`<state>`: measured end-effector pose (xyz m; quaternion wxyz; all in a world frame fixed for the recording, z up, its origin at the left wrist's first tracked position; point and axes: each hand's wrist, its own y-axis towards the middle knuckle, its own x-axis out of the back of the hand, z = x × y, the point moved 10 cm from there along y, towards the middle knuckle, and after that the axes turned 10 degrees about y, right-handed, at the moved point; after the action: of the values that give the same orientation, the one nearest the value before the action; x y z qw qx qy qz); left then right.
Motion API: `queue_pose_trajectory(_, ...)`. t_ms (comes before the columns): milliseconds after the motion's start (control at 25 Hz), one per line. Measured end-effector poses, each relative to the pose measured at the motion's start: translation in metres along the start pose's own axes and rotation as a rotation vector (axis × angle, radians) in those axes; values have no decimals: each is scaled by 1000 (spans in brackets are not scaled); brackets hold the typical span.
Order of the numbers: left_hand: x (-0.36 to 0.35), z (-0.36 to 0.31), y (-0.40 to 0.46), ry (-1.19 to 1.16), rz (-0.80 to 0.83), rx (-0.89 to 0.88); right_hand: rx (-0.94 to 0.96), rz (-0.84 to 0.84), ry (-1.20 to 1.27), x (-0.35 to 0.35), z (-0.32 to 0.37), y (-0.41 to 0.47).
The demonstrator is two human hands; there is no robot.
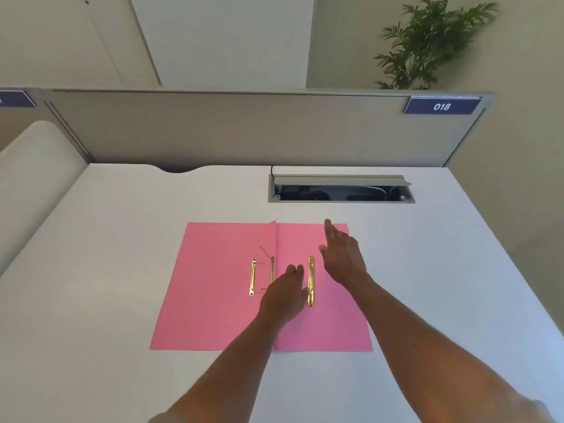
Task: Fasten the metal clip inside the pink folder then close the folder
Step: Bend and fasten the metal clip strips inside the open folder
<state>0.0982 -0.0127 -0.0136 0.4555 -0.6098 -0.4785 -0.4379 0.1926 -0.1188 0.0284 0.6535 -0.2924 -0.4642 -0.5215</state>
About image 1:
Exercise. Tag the gold metal fastener bar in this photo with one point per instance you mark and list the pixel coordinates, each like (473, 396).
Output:
(311, 277)

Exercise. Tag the grey desk partition panel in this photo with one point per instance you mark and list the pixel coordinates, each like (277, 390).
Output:
(264, 127)
(17, 123)

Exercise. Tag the white rounded side divider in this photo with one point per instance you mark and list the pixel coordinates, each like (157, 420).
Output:
(35, 180)

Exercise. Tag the thin grey metal clip strip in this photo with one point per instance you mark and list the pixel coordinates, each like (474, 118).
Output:
(272, 268)

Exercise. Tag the person's right hand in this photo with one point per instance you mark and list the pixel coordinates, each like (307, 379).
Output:
(346, 259)

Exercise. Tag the blue number label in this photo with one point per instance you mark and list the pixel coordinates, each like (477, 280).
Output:
(418, 106)
(15, 99)

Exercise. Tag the person's left hand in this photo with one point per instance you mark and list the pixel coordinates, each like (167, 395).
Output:
(284, 299)

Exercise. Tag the person's left forearm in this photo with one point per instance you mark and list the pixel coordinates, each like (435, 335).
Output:
(229, 374)

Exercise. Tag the person's right forearm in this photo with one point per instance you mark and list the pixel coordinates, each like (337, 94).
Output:
(418, 348)

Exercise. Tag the pink folder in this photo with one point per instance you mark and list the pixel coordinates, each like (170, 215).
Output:
(207, 303)

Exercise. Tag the short gold metal clip plate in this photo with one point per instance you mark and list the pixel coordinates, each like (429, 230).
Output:
(253, 277)

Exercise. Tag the beige right shirt sleeve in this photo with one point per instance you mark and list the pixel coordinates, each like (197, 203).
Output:
(544, 414)

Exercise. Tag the green potted plant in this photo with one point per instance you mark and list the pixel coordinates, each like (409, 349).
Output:
(423, 44)

